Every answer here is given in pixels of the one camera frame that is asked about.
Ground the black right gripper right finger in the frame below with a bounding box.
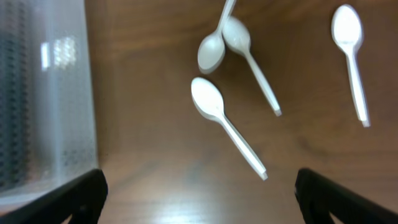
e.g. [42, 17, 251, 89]
[295, 168, 397, 224]

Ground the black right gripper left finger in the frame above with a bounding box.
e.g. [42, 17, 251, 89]
[1, 169, 108, 224]

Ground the white plastic spoon long handle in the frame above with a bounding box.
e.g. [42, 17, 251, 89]
[222, 16, 282, 116]

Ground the clear perforated plastic basket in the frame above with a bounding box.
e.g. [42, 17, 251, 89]
[1, 0, 98, 211]

